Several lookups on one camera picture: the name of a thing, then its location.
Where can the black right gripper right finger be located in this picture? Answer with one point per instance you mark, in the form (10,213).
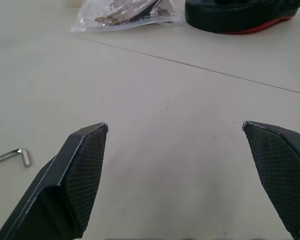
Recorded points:
(282,170)

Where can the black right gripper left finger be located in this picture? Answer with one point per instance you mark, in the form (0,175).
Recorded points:
(65,180)

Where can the black and red tool bag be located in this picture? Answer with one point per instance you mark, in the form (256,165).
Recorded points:
(242,15)

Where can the silver hex key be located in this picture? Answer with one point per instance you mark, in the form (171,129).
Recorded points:
(20,156)

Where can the clear plastic bag with hardware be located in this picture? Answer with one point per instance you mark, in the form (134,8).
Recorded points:
(125,15)

